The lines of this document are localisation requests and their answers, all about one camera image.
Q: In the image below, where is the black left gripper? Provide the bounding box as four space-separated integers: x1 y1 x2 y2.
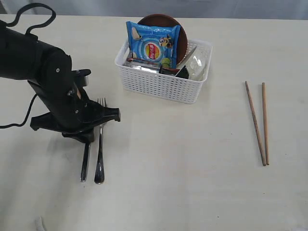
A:
30 89 120 143

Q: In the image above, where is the silver table knife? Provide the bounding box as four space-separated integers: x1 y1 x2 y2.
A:
80 143 90 182

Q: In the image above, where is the silver metal fork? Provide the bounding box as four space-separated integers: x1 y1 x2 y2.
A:
93 97 108 185

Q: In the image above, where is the silver metal cup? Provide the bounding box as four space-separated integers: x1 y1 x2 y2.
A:
125 62 160 73

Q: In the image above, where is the blue chips snack bag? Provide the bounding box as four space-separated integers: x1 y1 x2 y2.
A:
126 21 180 68

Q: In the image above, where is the speckled white bowl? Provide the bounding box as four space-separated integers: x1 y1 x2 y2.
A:
176 46 206 81

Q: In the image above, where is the wooden chopstick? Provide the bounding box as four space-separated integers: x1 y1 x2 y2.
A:
262 82 269 165
245 81 267 166

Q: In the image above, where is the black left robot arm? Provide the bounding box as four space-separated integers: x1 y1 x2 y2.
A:
0 21 120 143

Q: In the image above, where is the white perforated plastic basket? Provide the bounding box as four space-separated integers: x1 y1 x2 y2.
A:
115 39 213 104

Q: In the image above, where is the brown wooden spoon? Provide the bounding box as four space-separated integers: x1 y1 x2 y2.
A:
126 58 180 72

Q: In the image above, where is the brown round plate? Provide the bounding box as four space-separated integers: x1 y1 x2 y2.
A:
137 13 189 65

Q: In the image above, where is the grey backdrop curtain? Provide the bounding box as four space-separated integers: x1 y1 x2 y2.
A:
0 0 308 20

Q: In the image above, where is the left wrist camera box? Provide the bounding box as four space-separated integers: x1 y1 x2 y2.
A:
71 69 91 88

